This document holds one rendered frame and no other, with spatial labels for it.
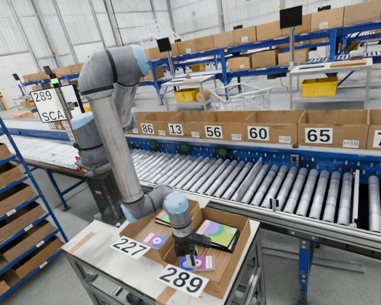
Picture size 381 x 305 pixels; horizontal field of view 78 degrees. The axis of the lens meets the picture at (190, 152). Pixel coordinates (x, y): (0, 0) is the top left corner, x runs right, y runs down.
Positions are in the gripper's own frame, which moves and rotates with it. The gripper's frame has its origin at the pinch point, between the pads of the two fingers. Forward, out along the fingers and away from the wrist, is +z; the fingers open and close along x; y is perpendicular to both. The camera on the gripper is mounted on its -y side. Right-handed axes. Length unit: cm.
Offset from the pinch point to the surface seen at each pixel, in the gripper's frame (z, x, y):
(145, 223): 0.5, -31.0, 32.5
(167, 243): -5.4, -7.6, 13.7
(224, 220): -1.9, -23.5, -14.7
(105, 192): -21, -37, 53
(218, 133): -18, -111, -17
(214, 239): -2.4, -10.2, -8.8
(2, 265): 43, -48, 171
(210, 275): 1.4, 6.2, -6.0
